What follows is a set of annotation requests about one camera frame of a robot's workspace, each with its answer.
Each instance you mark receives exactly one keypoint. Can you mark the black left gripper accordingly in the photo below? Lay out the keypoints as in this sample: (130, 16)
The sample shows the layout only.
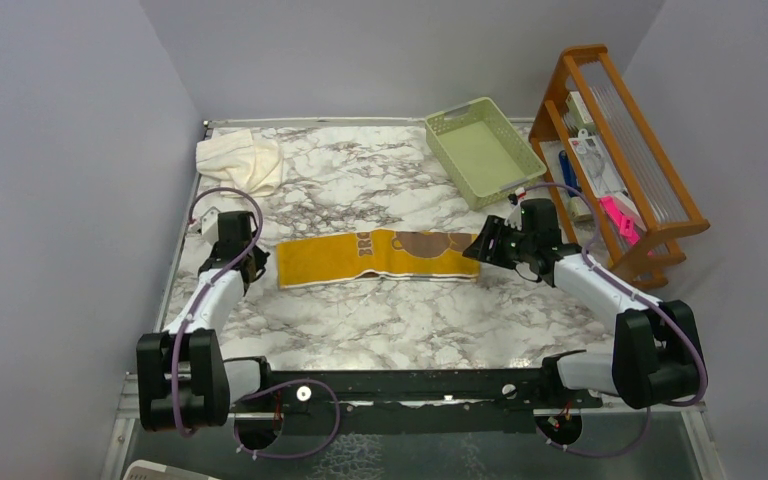
(260, 257)

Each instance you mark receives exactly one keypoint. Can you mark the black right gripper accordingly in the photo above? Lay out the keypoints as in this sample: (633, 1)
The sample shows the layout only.
(494, 228)

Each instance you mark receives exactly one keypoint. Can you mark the brown yellow bear towel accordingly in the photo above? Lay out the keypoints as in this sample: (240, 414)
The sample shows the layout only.
(380, 253)

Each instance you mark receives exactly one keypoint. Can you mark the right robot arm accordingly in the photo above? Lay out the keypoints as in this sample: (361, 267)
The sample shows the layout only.
(656, 354)

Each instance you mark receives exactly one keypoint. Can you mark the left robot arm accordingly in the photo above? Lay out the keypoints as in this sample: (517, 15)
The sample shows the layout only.
(182, 382)

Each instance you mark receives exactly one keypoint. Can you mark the cream white towel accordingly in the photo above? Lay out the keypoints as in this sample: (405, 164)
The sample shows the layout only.
(243, 161)

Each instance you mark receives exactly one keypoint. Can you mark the light green plastic basket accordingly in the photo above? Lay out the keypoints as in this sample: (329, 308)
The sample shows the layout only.
(484, 155)

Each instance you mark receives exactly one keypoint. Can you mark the blue item on rack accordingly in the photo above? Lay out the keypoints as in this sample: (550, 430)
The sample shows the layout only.
(568, 173)

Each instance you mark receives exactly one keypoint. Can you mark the white packaged item on rack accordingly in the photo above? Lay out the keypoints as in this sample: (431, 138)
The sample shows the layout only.
(596, 164)

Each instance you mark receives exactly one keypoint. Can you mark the pink item on rack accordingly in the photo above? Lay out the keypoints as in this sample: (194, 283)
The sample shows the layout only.
(623, 214)

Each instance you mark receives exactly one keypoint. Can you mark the orange wooden rack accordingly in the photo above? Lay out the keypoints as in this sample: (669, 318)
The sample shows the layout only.
(666, 207)

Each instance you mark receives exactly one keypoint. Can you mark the small box on rack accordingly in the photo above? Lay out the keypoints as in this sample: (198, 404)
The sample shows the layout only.
(579, 113)

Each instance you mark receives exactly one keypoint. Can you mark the white bin corner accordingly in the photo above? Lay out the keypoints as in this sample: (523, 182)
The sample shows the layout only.
(147, 470)

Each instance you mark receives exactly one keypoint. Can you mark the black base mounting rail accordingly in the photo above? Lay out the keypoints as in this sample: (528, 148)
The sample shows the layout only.
(406, 402)

